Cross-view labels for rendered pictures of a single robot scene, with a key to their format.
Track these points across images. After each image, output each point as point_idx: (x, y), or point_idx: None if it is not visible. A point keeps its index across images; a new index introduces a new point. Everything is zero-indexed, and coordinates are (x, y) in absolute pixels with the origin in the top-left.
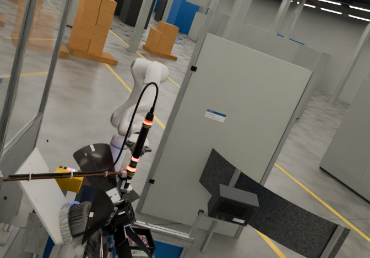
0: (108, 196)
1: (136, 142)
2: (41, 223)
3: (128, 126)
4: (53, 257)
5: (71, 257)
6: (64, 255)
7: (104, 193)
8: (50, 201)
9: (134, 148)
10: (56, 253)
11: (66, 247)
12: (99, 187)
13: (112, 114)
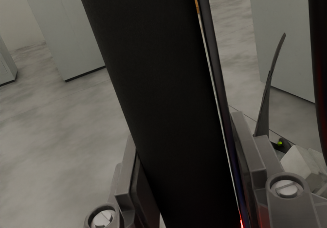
0: (259, 112)
1: (210, 69)
2: None
3: None
4: (317, 155)
5: (289, 166)
6: (297, 148)
7: (266, 82)
8: None
9: (230, 118)
10: (320, 161)
11: (308, 162)
12: (279, 47)
13: None
